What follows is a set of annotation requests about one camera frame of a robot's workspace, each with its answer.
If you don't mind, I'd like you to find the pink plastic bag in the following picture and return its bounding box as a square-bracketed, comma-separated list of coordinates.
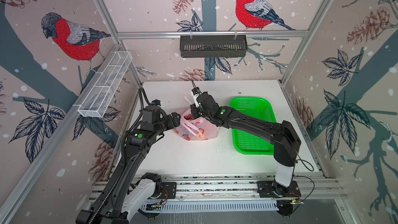
[173, 107, 219, 141]

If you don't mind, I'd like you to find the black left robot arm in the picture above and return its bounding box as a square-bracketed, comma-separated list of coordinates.
[76, 106, 181, 224]

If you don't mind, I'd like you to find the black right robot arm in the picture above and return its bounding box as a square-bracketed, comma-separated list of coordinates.
[190, 87, 301, 197]

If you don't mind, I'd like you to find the green plastic basket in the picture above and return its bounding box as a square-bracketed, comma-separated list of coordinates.
[229, 97, 276, 156]

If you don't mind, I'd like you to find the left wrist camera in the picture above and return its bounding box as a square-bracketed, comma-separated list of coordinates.
[142, 100, 161, 123]

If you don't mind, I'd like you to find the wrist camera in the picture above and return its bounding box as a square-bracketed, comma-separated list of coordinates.
[191, 87, 201, 108]
[142, 100, 161, 123]

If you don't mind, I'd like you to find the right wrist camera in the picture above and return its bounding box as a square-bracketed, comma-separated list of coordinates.
[191, 87, 201, 108]

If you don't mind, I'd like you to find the black hanging wall basket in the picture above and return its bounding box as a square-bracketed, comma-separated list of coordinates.
[180, 35, 248, 58]

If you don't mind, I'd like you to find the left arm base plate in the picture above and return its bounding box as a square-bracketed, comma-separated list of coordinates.
[152, 182, 177, 200]

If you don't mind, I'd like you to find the white wire mesh shelf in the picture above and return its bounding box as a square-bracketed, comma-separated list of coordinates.
[78, 51, 132, 118]

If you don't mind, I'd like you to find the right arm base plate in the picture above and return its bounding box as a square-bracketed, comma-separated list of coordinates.
[257, 180, 301, 198]

